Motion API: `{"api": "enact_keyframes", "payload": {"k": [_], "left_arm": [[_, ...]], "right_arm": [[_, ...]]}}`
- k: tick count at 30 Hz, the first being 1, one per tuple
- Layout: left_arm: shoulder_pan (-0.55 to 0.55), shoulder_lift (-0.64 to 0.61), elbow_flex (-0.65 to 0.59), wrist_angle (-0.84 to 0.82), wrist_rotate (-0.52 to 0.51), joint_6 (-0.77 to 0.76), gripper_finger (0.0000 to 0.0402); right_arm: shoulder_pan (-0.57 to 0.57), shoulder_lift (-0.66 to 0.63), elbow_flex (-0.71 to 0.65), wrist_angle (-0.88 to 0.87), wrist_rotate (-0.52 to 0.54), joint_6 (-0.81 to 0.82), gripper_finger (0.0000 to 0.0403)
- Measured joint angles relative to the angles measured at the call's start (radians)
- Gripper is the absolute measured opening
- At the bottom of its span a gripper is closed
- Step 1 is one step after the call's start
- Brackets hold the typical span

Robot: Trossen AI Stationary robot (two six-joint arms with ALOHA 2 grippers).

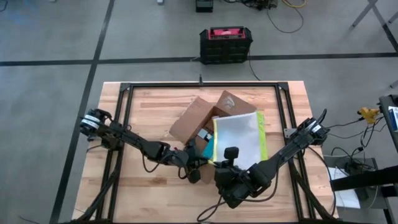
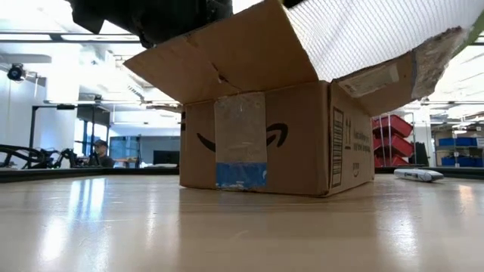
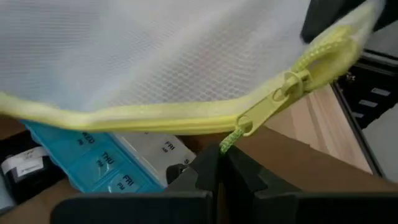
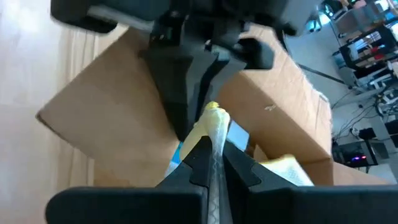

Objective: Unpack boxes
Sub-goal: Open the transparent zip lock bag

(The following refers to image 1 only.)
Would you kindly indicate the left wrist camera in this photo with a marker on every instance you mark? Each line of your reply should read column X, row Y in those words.
column 192, row 143

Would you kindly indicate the white paper sheet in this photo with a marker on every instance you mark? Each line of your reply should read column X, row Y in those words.
column 348, row 197

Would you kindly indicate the blue white box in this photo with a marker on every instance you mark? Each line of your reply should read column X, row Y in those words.
column 393, row 118

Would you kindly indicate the black table frame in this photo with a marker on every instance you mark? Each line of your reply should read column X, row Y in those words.
column 149, row 84

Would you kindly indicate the brown cardboard shipping box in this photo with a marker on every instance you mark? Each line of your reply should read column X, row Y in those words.
column 192, row 121

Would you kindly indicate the black side table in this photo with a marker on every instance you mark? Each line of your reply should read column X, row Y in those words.
column 388, row 101

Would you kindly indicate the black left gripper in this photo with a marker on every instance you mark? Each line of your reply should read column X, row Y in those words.
column 178, row 157

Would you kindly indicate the small white black box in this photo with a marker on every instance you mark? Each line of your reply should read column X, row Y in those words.
column 204, row 134

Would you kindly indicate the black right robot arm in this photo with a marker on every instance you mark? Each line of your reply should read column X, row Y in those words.
column 289, row 149

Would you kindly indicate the black floor device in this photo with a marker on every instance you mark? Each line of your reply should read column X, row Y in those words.
column 204, row 5

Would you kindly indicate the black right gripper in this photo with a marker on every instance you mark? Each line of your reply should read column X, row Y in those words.
column 236, row 186

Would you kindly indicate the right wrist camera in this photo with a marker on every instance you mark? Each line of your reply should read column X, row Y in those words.
column 231, row 154

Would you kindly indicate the grey side cart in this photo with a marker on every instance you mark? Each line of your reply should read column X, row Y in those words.
column 339, row 161

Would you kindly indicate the red black tool box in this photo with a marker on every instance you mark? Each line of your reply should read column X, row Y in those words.
column 225, row 46

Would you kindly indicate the black beam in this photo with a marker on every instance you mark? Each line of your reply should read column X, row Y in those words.
column 363, row 180

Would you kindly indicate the grey table legs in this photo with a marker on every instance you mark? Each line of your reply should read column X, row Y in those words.
column 381, row 18

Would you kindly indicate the clear pouch with yellow edge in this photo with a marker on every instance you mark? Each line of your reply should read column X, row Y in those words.
column 239, row 137

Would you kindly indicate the black camera post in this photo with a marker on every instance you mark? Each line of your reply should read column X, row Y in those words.
column 201, row 79

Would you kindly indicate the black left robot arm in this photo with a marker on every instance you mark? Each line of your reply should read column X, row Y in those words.
column 130, row 140

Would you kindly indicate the teal product box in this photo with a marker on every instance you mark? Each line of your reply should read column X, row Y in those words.
column 209, row 149

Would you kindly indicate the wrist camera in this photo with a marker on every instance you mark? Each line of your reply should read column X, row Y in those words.
column 192, row 143
column 231, row 154

